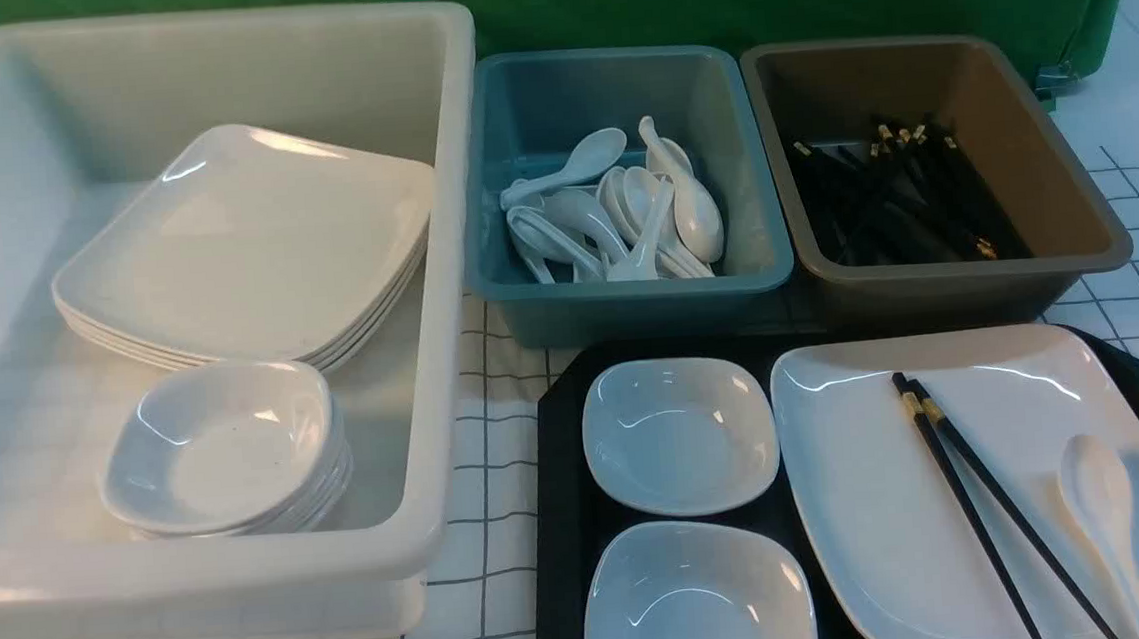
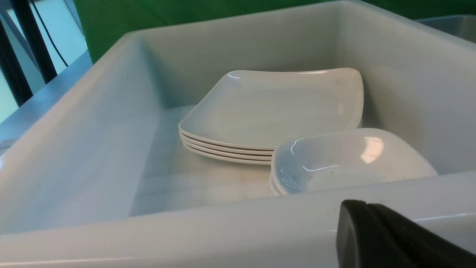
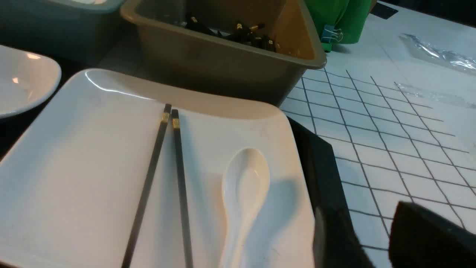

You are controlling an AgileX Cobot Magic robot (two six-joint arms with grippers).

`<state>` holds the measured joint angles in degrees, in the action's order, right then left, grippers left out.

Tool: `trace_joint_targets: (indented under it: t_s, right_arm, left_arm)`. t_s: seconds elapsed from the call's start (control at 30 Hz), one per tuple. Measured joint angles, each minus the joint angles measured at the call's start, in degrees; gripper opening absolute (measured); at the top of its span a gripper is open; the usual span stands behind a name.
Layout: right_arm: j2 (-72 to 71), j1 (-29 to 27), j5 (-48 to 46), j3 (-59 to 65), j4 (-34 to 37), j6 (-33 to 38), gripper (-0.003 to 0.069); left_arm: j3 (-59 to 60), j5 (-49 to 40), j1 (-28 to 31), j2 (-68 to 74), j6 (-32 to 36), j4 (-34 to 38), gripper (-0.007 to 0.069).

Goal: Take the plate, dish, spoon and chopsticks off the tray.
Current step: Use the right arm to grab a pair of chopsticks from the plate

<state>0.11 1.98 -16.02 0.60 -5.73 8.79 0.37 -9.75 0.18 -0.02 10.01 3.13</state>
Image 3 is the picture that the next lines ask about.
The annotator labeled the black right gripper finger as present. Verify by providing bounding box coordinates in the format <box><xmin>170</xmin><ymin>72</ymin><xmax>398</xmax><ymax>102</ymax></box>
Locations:
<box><xmin>388</xmin><ymin>201</ymin><xmax>476</xmax><ymax>268</ymax></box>

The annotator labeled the black chopsticks pile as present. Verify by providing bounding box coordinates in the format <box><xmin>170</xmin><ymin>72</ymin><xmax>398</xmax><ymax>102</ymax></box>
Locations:
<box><xmin>181</xmin><ymin>13</ymin><xmax>278</xmax><ymax>52</ymax></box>

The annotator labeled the white small dish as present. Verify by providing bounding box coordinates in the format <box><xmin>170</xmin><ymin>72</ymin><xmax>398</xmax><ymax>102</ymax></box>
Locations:
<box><xmin>0</xmin><ymin>45</ymin><xmax>62</xmax><ymax>119</ymax></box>

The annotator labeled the large white square plate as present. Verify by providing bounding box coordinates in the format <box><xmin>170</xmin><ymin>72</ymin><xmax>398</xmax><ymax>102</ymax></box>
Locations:
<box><xmin>0</xmin><ymin>68</ymin><xmax>315</xmax><ymax>268</ymax></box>

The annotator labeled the clear plastic bag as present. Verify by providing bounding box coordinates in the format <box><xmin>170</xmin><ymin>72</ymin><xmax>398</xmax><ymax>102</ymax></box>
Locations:
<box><xmin>398</xmin><ymin>33</ymin><xmax>476</xmax><ymax>76</ymax></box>

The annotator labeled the white ceramic soup spoon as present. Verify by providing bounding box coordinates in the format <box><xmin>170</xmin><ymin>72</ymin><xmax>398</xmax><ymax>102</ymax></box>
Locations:
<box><xmin>219</xmin><ymin>147</ymin><xmax>270</xmax><ymax>268</ymax></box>

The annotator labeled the blue binder clip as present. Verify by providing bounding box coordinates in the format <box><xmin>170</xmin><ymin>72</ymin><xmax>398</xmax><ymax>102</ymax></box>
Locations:
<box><xmin>320</xmin><ymin>25</ymin><xmax>343</xmax><ymax>53</ymax></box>

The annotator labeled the black serving tray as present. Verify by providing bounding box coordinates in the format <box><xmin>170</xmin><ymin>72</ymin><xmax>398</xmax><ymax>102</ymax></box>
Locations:
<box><xmin>289</xmin><ymin>118</ymin><xmax>374</xmax><ymax>268</ymax></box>

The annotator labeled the brown plastic bin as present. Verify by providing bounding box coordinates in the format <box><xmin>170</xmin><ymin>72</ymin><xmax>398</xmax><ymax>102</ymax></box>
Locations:
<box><xmin>120</xmin><ymin>0</ymin><xmax>327</xmax><ymax>106</ymax></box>

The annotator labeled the black chopstick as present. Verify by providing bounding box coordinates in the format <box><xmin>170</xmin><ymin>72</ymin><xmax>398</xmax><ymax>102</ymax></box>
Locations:
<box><xmin>121</xmin><ymin>103</ymin><xmax>172</xmax><ymax>268</ymax></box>
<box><xmin>171</xmin><ymin>109</ymin><xmax>194</xmax><ymax>268</ymax></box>

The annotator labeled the teal plastic bin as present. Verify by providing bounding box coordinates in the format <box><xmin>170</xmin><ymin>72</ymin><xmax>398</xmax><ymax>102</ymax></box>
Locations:
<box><xmin>0</xmin><ymin>0</ymin><xmax>123</xmax><ymax>65</ymax></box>

